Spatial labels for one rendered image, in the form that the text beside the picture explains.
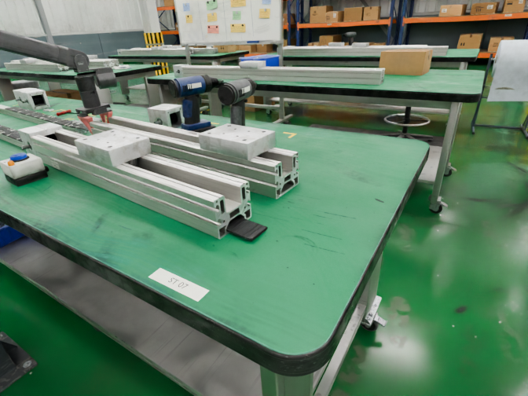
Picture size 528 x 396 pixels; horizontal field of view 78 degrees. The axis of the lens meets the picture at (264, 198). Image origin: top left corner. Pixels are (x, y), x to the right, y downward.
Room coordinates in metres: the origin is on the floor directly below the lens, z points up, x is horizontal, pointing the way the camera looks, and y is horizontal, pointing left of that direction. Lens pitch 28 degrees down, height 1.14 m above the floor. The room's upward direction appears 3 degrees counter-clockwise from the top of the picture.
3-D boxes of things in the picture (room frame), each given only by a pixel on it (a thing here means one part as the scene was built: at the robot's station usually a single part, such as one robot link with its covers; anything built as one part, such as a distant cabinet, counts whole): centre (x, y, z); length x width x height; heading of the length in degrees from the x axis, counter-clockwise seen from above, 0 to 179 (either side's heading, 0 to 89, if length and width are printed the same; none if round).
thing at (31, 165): (0.88, 0.67, 0.81); 0.10 x 0.08 x 0.06; 142
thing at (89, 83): (1.21, 0.60, 0.99); 0.07 x 0.06 x 0.07; 126
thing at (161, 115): (1.29, 0.37, 0.83); 0.11 x 0.10 x 0.10; 148
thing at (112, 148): (0.80, 0.37, 0.87); 0.16 x 0.11 x 0.07; 52
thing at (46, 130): (1.07, 0.73, 0.83); 0.12 x 0.09 x 0.10; 142
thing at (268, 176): (0.95, 0.26, 0.82); 0.80 x 0.10 x 0.09; 52
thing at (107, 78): (1.24, 0.57, 1.02); 0.12 x 0.09 x 0.12; 126
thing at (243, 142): (0.80, 0.06, 0.87); 0.16 x 0.11 x 0.07; 52
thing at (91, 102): (1.21, 0.60, 0.93); 0.10 x 0.07 x 0.07; 144
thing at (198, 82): (1.16, 0.20, 0.89); 0.20 x 0.08 x 0.22; 127
